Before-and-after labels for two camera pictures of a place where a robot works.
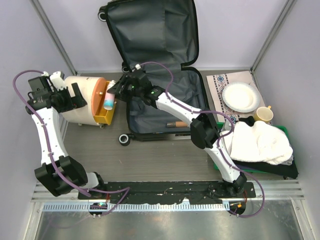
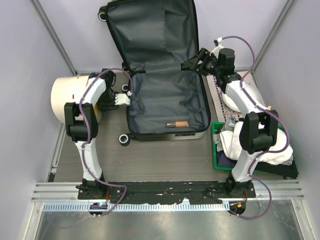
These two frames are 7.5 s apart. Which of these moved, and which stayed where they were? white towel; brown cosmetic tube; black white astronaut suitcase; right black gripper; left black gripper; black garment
Moved: right black gripper; left black gripper
Stayed: brown cosmetic tube; black garment; black white astronaut suitcase; white towel
